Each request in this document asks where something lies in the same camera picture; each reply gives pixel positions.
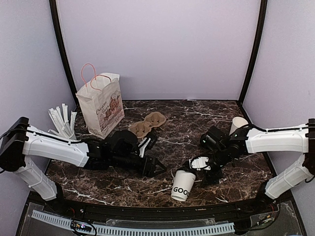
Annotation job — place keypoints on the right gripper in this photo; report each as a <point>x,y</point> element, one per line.
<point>209,177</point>

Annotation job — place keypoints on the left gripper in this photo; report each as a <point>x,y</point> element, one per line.
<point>151,174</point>

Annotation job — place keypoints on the white paper coffee cup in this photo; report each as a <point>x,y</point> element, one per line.
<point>237,122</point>

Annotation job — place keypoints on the white paper takeout bag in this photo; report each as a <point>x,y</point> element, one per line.
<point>100,100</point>

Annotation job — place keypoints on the bundle of straws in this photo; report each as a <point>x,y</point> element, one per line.
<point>63,123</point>

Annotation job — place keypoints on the single black cup lid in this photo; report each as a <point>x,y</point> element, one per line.
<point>187,170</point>

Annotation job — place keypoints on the paper cup holding straws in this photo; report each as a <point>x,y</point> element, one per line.
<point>72,136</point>

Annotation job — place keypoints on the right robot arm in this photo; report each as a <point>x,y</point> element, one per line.
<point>249,139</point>

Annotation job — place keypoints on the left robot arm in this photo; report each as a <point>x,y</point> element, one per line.
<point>22,141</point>

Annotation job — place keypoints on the brown cardboard cup carrier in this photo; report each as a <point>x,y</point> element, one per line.
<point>152,120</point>

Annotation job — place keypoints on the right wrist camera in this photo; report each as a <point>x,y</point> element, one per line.
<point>199,163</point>

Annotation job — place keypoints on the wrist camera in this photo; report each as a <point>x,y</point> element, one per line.
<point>199,163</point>
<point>147,143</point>

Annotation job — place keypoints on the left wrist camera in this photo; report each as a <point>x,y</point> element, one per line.
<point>147,143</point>

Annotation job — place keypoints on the white slotted cable duct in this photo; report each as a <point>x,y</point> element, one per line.
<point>134,228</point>

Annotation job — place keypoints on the right black frame post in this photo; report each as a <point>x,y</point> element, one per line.
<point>254,53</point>

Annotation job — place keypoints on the black frame post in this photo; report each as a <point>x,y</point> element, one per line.
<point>254,53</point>
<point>61,47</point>

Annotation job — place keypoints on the left black frame post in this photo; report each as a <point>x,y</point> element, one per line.
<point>61,47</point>

